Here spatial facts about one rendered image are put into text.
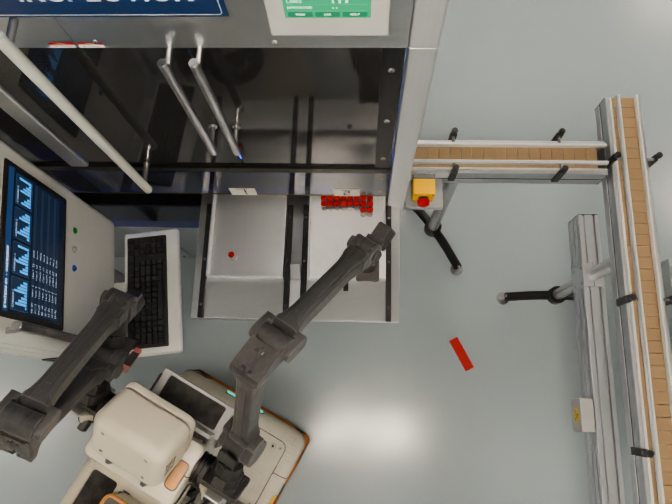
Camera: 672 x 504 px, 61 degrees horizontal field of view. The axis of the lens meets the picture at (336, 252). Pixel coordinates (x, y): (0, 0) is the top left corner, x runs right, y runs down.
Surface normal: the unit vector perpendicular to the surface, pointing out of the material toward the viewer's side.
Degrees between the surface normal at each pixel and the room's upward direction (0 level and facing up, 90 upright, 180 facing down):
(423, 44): 90
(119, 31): 90
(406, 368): 0
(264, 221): 0
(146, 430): 42
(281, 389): 0
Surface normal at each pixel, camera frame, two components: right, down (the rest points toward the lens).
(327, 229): -0.04, -0.25
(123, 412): 0.30, -0.76
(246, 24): -0.03, 0.97
